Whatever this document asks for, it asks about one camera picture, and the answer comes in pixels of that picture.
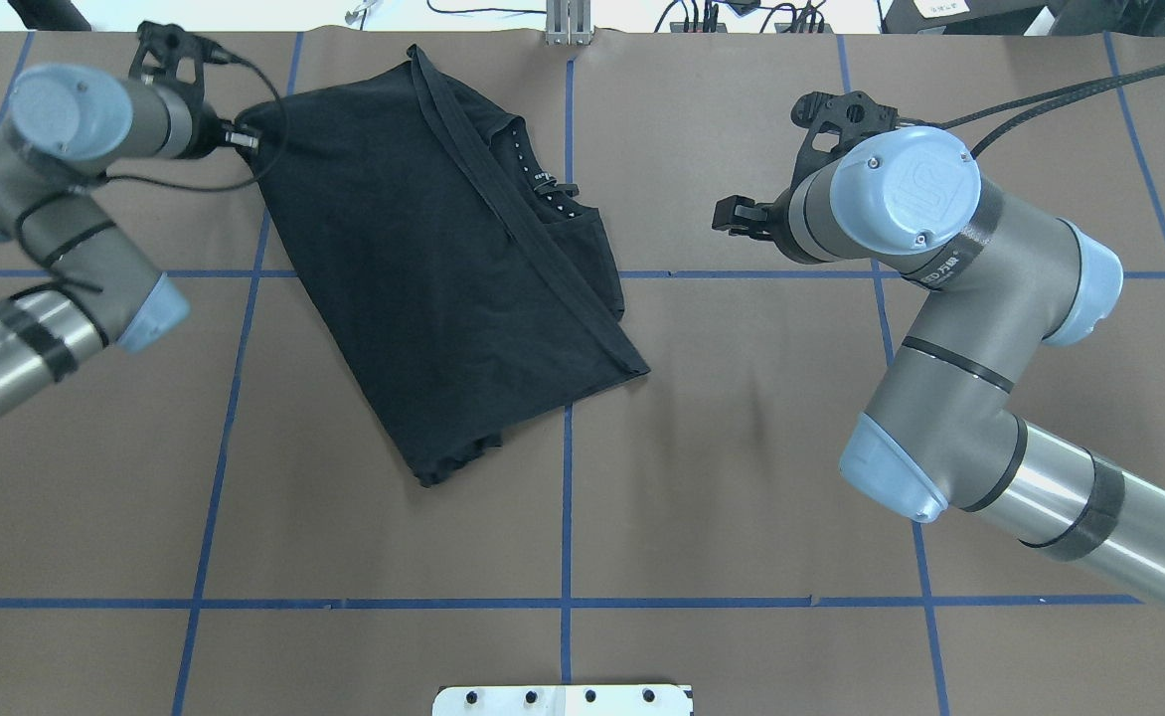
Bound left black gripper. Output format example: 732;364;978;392
128;20;261;159

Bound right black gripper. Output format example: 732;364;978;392
713;91;901;244

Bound black graphic t-shirt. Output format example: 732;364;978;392
238;47;649;485

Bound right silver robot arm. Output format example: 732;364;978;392
713;91;1165;607

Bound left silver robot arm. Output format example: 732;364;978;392
0;20;259;419

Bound aluminium frame post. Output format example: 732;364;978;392
545;0;595;47

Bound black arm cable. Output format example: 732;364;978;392
930;57;1165;159

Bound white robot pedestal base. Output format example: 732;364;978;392
431;683;696;715

